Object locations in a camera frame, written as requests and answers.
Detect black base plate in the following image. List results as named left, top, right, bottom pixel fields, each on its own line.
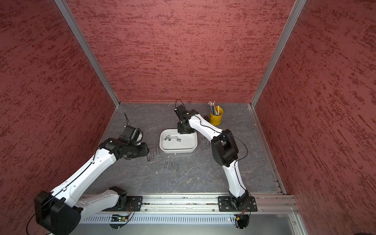
left=217, top=196, right=258, bottom=212
left=119, top=195, right=144, bottom=212

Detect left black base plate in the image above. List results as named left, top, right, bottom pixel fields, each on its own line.
left=119, top=195, right=144, bottom=212

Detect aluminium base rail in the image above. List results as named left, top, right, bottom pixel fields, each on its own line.
left=80, top=193, right=307, bottom=235

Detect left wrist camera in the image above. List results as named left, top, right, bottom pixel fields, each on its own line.
left=119, top=125, right=144, bottom=145

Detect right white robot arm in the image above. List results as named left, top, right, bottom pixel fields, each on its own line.
left=176, top=110, right=250, bottom=211

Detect yellow pencil cup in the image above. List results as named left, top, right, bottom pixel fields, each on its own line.
left=209, top=106, right=223, bottom=126

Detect chrome sockets in box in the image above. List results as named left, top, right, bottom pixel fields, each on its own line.
left=164, top=135, right=182, bottom=142

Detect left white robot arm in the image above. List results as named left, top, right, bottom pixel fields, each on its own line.
left=33, top=138, right=149, bottom=235

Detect pencils in cup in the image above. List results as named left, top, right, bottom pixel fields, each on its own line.
left=208, top=101, right=220, bottom=116

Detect white plastic storage box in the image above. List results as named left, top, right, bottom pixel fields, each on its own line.
left=159, top=129, right=198, bottom=154

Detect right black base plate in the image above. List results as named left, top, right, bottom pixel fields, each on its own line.
left=217, top=196, right=258, bottom=212

